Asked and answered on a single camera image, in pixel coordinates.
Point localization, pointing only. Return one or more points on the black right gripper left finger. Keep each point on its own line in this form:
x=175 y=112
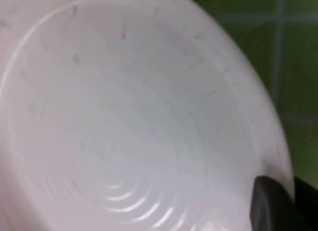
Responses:
x=270 y=208

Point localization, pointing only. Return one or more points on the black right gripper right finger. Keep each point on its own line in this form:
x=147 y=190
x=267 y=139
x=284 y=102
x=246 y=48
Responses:
x=309 y=206

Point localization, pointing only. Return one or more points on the pink round plate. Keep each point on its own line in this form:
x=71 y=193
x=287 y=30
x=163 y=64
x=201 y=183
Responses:
x=124 y=116

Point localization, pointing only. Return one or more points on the green checked tablecloth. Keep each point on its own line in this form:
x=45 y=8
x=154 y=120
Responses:
x=285 y=67

